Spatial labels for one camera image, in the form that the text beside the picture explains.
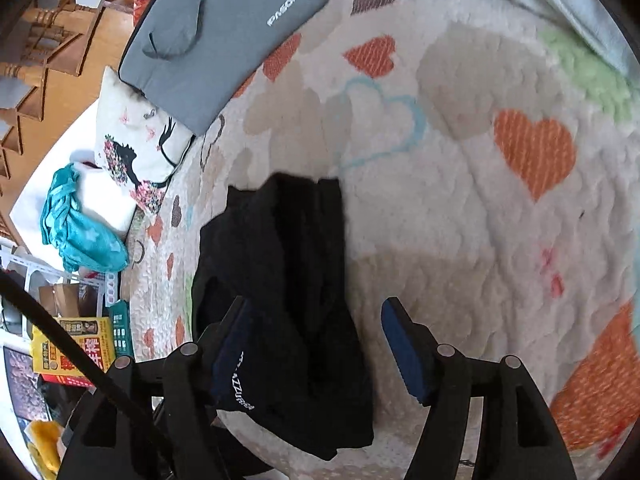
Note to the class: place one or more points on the wooden chair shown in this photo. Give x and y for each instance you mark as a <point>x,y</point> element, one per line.
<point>45,45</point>

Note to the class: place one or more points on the plain white pillow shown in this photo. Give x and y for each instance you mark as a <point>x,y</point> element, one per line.
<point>107,200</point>

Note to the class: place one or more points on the white pillow with silhouette print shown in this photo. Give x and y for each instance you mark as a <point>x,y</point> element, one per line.
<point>135,150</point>

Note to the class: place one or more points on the white perforated metal rail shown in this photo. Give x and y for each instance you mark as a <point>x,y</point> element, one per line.
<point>35,262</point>

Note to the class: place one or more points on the teal star-print cloth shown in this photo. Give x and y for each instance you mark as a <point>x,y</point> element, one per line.
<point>80,225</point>

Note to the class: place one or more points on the yellow box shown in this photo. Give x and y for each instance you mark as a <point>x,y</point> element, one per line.
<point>70,350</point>

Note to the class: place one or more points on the white towel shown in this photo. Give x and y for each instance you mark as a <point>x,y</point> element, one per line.
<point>575,10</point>

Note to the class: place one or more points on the heart-print quilt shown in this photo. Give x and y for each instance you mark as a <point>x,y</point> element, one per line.
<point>475,210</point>

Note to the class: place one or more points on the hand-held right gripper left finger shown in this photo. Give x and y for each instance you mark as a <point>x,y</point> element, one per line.
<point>232,345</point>

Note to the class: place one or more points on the black pants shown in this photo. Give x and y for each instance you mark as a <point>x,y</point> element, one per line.
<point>295,300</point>

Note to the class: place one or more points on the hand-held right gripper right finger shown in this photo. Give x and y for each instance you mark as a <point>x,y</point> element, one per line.
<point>405,355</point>

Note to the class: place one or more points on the white bedsheet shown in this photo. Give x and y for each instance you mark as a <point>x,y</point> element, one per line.
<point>55,155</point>

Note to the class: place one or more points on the grey laptop bag white print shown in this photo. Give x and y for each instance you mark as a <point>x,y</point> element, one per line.
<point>215,35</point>

